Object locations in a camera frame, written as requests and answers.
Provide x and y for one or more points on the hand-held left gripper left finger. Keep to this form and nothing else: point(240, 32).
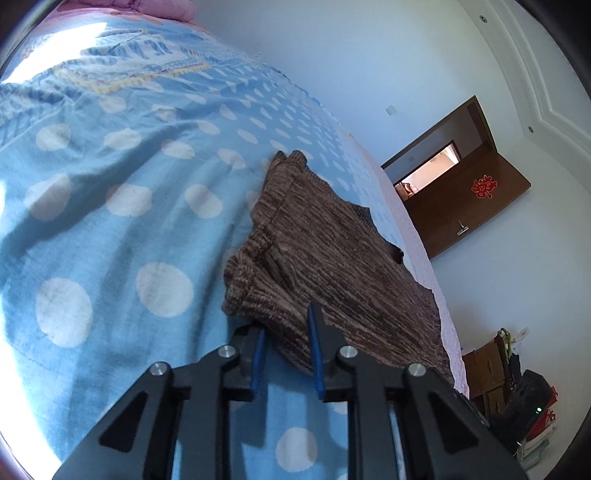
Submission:
point(258, 364)

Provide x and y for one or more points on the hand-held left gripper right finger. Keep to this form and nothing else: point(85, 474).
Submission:
point(316, 350)

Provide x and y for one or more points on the brown knit sweater sun pattern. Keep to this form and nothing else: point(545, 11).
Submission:
point(332, 267)

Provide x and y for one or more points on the wooden cabinet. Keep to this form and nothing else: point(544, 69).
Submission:
point(485, 369)

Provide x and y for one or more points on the brown wooden door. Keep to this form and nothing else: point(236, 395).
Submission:
point(466, 207)

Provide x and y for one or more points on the blue and pink bed sheet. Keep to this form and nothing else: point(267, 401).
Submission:
point(115, 207)

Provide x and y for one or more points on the black bag with items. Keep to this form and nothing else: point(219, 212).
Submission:
point(526, 406)

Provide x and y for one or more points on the red paper door decoration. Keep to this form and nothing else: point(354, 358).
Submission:
point(483, 185)

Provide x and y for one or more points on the red bag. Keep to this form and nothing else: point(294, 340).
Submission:
point(545, 422)

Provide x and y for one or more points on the stack of flat boxes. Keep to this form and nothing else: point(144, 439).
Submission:
point(533, 454)

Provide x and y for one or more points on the folded pink blanket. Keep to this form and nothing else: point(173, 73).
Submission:
point(147, 5)

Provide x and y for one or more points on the dark wooden door frame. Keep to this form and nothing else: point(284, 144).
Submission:
point(434, 134)

